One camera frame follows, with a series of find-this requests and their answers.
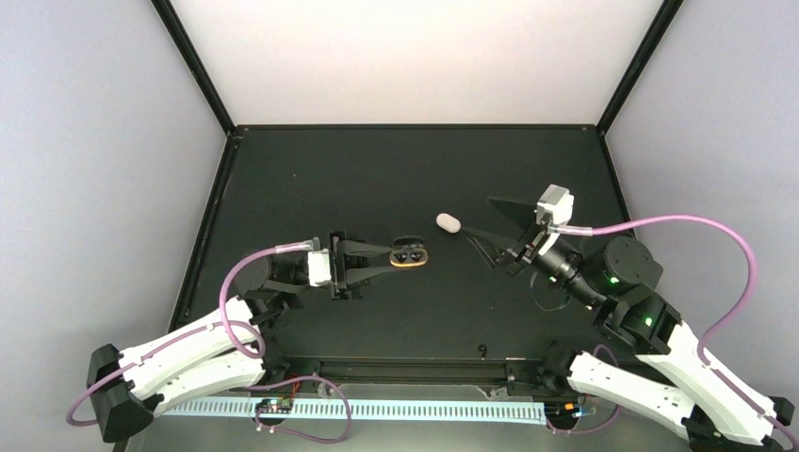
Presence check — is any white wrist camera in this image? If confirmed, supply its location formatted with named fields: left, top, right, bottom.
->
left=306, top=249, right=333, bottom=287
left=535, top=185, right=574, bottom=226

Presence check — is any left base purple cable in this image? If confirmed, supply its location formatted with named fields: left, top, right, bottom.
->
left=243, top=374, right=354, bottom=445

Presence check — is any black aluminium mounting rail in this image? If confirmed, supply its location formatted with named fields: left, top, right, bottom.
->
left=141, top=355, right=600, bottom=398

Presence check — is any left green circuit board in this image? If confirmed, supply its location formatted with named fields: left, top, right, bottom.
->
left=255, top=397, right=294, bottom=416

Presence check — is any black enclosure frame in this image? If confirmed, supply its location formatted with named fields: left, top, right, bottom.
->
left=155, top=1, right=681, bottom=361

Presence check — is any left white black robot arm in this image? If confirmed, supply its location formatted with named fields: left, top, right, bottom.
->
left=66, top=232, right=429, bottom=444

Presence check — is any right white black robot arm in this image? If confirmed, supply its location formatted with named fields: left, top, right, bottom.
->
left=462, top=193, right=798, bottom=451

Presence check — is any right green circuit board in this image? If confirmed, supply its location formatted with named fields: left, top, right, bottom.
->
left=545, top=402, right=595, bottom=419

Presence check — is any white perforated cable duct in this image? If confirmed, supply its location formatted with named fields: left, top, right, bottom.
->
left=166, top=396, right=546, bottom=426

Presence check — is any black earbuds charging case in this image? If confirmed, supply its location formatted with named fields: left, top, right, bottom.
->
left=389, top=235, right=430, bottom=268

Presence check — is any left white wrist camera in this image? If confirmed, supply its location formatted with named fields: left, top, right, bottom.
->
left=306, top=249, right=333, bottom=287

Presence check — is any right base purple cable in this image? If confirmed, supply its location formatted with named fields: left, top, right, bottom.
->
left=544, top=344, right=627, bottom=437

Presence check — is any green circuit board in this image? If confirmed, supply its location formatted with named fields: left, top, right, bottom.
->
left=545, top=402, right=595, bottom=419
left=255, top=397, right=294, bottom=416

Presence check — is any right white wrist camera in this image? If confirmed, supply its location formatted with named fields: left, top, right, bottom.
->
left=535, top=185, right=574, bottom=226

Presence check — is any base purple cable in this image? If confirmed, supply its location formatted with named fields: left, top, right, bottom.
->
left=544, top=344, right=627, bottom=437
left=243, top=374, right=354, bottom=445

